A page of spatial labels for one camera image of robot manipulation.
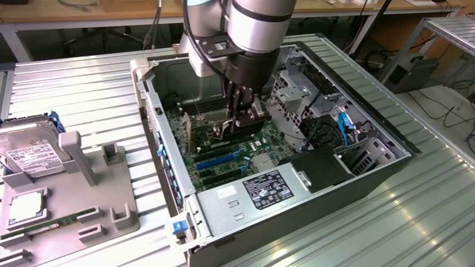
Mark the black box on floor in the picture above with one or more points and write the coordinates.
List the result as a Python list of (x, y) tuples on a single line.
[(412, 75)]

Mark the silver chipset heatsink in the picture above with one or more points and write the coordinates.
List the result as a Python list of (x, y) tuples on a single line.
[(265, 161)]

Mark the grey parts rack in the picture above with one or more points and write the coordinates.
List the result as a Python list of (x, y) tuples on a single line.
[(93, 194)]

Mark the aluminium frame table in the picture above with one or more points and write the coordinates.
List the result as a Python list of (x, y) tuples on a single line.
[(453, 25)]

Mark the blue disk carrier bracket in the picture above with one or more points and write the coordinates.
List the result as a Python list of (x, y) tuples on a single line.
[(55, 122)]

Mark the green RAM stick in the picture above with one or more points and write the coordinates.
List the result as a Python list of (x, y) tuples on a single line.
[(41, 226)]

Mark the green motherboard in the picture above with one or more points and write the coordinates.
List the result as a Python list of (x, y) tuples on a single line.
[(267, 142)]

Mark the black expansion slot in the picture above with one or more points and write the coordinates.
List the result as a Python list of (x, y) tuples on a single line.
[(215, 155), (223, 178)]

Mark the blue case latch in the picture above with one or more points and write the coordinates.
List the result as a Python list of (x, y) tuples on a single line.
[(179, 226)]

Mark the wooden desk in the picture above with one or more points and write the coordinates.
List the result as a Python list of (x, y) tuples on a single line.
[(111, 14)]

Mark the black chair base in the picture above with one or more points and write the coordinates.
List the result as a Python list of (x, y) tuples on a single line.
[(107, 36)]

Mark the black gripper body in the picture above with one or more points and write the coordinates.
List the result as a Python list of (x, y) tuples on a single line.
[(253, 69)]

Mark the black plastic air shroud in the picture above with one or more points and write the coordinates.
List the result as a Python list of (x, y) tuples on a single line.
[(320, 169)]

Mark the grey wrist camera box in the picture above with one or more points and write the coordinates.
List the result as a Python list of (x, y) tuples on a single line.
[(206, 64)]

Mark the silver hard disk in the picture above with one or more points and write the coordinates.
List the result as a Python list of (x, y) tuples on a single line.
[(30, 150)]

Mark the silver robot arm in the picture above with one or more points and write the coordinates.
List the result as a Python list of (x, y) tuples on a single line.
[(259, 27)]

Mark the metal disk bay cage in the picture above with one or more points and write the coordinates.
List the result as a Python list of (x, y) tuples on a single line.
[(293, 97)]

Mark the CPU socket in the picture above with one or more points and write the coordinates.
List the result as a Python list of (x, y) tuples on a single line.
[(210, 122)]

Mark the thin metal locking lever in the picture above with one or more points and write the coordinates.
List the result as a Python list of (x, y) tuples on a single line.
[(195, 104)]

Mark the long blue expansion slot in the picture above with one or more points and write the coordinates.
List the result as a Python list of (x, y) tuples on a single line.
[(219, 160)]

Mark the silver power supply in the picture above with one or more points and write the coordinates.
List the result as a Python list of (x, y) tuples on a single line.
[(230, 205)]

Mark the silver CPU chip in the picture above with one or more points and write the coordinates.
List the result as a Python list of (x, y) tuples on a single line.
[(26, 207)]

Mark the metal rear port block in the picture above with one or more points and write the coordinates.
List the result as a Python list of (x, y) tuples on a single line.
[(189, 133)]

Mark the open black PC case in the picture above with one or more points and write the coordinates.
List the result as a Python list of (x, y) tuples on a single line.
[(297, 211)]

